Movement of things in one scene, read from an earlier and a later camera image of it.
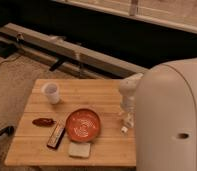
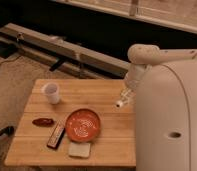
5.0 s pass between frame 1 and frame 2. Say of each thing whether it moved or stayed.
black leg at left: stayed
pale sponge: stayed
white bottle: moved
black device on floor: stayed
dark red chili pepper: stayed
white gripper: moved
